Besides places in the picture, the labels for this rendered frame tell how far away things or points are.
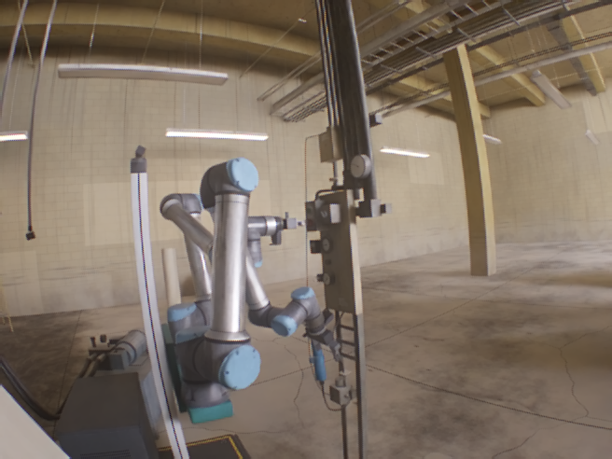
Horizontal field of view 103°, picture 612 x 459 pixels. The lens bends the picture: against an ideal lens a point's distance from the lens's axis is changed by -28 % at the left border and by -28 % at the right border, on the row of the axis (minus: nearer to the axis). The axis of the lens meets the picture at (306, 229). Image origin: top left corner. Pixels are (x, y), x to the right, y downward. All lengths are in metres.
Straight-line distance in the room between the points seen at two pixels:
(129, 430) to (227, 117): 9.24
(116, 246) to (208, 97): 4.76
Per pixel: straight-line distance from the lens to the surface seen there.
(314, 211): 1.61
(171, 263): 6.87
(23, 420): 0.38
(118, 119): 9.27
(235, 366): 1.05
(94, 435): 1.38
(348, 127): 1.66
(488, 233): 8.57
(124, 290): 8.80
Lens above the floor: 1.49
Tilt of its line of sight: level
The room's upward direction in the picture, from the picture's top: 5 degrees counter-clockwise
